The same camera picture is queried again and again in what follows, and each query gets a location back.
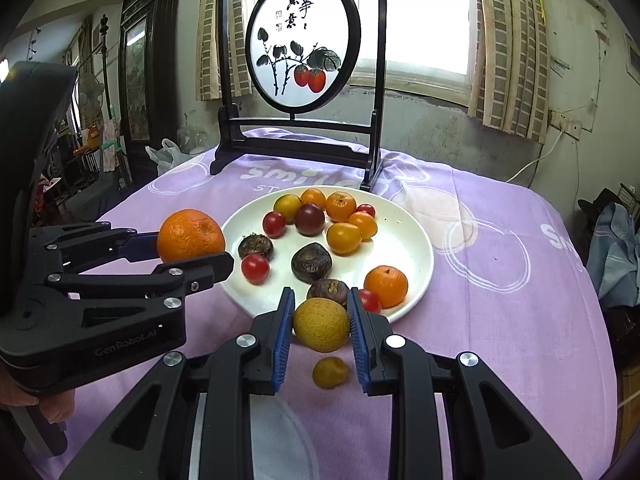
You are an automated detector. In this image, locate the white wall socket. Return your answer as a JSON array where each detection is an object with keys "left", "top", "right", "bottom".
[{"left": 548, "top": 109, "right": 584, "bottom": 142}]

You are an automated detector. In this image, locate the white power cable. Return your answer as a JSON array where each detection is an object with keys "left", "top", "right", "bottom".
[{"left": 505, "top": 130, "right": 563, "bottom": 184}]

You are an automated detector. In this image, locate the white standing fan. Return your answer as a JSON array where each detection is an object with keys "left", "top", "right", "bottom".
[{"left": 75, "top": 72, "right": 106, "bottom": 131}]

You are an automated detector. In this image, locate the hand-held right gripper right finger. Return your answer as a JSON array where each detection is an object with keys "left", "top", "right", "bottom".
[{"left": 346, "top": 287, "right": 588, "bottom": 480}]

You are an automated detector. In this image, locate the dark brown water chestnut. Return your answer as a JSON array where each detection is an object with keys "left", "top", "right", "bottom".
[
  {"left": 291, "top": 242, "right": 333, "bottom": 283},
  {"left": 237, "top": 234, "right": 274, "bottom": 262},
  {"left": 306, "top": 279, "right": 351, "bottom": 308}
]

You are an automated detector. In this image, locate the dark red tomato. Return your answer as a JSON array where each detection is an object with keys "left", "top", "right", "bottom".
[{"left": 262, "top": 211, "right": 288, "bottom": 239}]

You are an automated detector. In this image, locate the orange mandarin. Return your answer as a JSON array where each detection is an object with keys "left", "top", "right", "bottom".
[
  {"left": 364, "top": 265, "right": 409, "bottom": 309},
  {"left": 325, "top": 191, "right": 357, "bottom": 223}
]

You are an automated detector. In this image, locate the small yellow-green fruit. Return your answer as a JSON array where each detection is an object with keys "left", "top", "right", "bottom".
[{"left": 312, "top": 357, "right": 349, "bottom": 389}]

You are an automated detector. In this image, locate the black framed table screen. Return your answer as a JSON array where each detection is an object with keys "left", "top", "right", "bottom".
[{"left": 210, "top": 0, "right": 388, "bottom": 192}]

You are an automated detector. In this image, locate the purple tablecloth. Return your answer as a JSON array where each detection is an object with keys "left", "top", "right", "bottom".
[{"left": 20, "top": 127, "right": 623, "bottom": 480}]

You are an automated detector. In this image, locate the person's left hand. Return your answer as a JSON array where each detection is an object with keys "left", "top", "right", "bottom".
[{"left": 0, "top": 365, "right": 76, "bottom": 423}]

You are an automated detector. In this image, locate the black hat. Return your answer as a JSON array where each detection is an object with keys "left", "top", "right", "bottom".
[{"left": 577, "top": 187, "right": 626, "bottom": 226}]

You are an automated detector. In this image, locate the beige checked curtain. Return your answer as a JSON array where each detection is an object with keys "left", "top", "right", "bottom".
[
  {"left": 196, "top": 0, "right": 253, "bottom": 102},
  {"left": 467, "top": 0, "right": 551, "bottom": 143}
]

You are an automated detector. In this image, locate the window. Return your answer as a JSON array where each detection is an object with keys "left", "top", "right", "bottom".
[{"left": 342, "top": 0, "right": 476, "bottom": 93}]

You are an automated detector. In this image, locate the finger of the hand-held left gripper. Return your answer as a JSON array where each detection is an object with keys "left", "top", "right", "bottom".
[
  {"left": 30, "top": 222, "right": 162, "bottom": 276},
  {"left": 47, "top": 251, "right": 235, "bottom": 311}
]

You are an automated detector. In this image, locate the dark purple tomato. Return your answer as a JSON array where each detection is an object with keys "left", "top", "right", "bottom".
[{"left": 294, "top": 202, "right": 326, "bottom": 237}]

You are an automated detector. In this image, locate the blue clothing pile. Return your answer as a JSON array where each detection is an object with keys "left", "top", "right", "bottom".
[{"left": 585, "top": 202, "right": 640, "bottom": 308}]

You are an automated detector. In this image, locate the white plastic bag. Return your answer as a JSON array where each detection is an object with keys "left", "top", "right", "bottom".
[{"left": 145, "top": 138, "right": 193, "bottom": 177}]

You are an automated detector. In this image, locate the large orange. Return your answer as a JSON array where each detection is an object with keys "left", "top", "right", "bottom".
[{"left": 157, "top": 208, "right": 227, "bottom": 264}]

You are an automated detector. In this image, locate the yellow-orange tomato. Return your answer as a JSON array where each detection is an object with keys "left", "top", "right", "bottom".
[{"left": 326, "top": 222, "right": 363, "bottom": 256}]

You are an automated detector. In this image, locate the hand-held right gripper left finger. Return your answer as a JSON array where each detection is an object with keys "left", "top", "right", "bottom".
[{"left": 60, "top": 286, "right": 297, "bottom": 480}]

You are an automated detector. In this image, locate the large yellow-green citrus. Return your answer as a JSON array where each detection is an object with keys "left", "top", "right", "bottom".
[{"left": 292, "top": 297, "right": 351, "bottom": 353}]

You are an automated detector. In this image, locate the yellow-green tomato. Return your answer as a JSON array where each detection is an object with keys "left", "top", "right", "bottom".
[{"left": 273, "top": 195, "right": 302, "bottom": 225}]

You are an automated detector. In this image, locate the white oval plate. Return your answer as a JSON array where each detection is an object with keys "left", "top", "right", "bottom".
[{"left": 220, "top": 186, "right": 435, "bottom": 325}]

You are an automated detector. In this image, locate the dark wooden cabinet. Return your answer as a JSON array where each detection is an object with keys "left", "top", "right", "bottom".
[{"left": 119, "top": 0, "right": 183, "bottom": 196}]

